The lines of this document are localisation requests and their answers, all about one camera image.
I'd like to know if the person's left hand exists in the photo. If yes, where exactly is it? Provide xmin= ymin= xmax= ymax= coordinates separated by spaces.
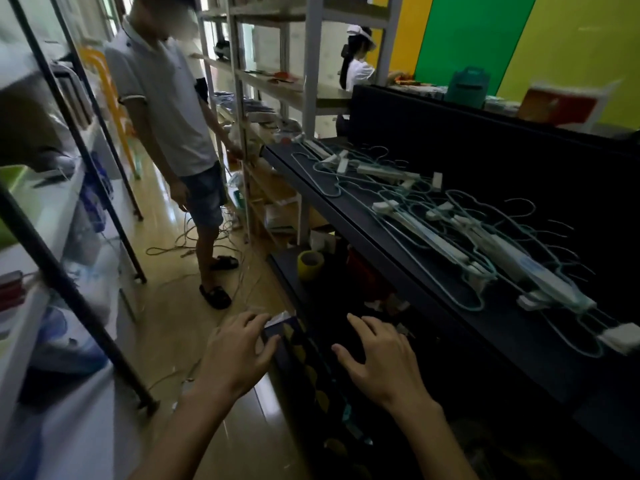
xmin=197 ymin=311 xmax=281 ymax=403

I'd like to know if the person's right hand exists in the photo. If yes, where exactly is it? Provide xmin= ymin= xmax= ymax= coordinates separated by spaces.
xmin=331 ymin=313 xmax=443 ymax=421

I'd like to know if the pile of mixed hangers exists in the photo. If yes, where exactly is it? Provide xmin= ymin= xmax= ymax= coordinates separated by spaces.
xmin=291 ymin=138 xmax=640 ymax=361

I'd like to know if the person's left forearm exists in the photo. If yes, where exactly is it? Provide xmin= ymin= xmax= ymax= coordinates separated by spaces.
xmin=127 ymin=389 xmax=241 ymax=480

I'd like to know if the yellow tape roll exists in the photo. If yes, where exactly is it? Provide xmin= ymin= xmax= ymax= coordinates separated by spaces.
xmin=297 ymin=249 xmax=326 ymax=281

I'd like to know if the black table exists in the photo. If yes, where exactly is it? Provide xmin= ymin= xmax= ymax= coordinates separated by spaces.
xmin=259 ymin=139 xmax=640 ymax=475

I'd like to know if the black back panel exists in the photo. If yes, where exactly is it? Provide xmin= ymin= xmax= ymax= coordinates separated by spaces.
xmin=347 ymin=84 xmax=640 ymax=315

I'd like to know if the yellow plastic stool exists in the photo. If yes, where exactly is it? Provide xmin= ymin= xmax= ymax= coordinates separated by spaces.
xmin=77 ymin=44 xmax=143 ymax=181

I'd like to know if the green plastic tray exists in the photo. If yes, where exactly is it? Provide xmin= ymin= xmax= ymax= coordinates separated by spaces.
xmin=0 ymin=164 xmax=31 ymax=248

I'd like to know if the white metal shelf rack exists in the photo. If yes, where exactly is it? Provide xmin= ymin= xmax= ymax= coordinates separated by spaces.
xmin=192 ymin=0 xmax=405 ymax=245

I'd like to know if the red tissue pack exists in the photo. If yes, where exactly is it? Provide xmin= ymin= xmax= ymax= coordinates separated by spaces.
xmin=516 ymin=80 xmax=621 ymax=133

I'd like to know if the dark-post storage rack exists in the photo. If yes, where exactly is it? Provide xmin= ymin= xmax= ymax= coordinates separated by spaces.
xmin=0 ymin=0 xmax=161 ymax=480

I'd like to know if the orange wall panel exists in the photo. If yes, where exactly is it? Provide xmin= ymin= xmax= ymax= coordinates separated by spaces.
xmin=367 ymin=0 xmax=436 ymax=78

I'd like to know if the green wall panel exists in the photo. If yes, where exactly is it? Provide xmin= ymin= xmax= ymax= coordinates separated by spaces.
xmin=413 ymin=0 xmax=539 ymax=95

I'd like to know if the yellow wall panel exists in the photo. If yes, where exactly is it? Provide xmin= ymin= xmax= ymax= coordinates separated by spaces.
xmin=497 ymin=0 xmax=640 ymax=131

